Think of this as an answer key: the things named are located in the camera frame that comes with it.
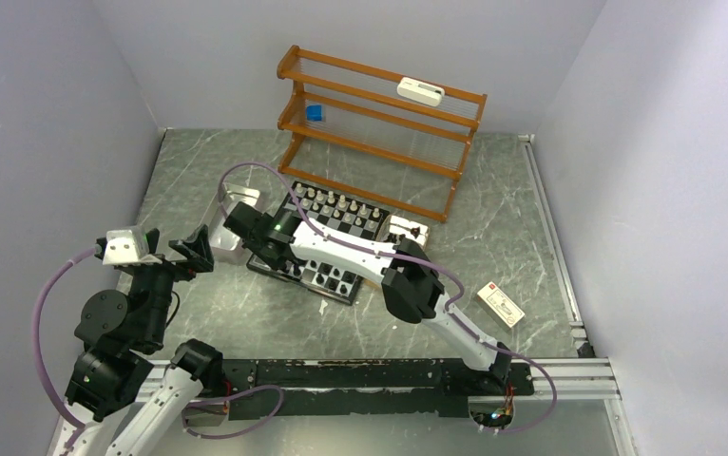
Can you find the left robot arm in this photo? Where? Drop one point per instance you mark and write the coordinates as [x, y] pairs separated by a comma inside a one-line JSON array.
[[119, 330]]

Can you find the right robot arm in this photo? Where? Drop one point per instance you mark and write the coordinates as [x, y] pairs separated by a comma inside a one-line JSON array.
[[410, 283]]

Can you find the white rectangular device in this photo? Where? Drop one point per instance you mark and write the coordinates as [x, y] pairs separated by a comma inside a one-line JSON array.
[[420, 92]]

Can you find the silver tin box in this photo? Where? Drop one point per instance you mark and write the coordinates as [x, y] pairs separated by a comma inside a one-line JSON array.
[[226, 246]]

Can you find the black and white chessboard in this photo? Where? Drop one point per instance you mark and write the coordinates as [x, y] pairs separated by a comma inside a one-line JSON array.
[[343, 213]]

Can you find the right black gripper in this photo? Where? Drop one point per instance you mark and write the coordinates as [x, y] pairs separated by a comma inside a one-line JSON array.
[[277, 264]]

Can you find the white labelled card box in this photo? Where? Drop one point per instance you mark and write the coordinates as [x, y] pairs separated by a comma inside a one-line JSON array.
[[499, 305]]

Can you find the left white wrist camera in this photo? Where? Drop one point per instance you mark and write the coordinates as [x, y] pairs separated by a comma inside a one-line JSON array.
[[125, 246]]

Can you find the black base frame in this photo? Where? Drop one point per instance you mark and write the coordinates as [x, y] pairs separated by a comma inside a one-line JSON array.
[[247, 389]]

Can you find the orange wooden shelf rack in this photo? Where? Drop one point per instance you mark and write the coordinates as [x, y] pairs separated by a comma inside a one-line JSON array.
[[364, 113]]

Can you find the blue cube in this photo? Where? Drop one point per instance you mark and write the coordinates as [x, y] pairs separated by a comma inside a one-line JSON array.
[[314, 113]]

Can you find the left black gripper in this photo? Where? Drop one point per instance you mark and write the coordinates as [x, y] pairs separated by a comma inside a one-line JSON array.
[[197, 254]]

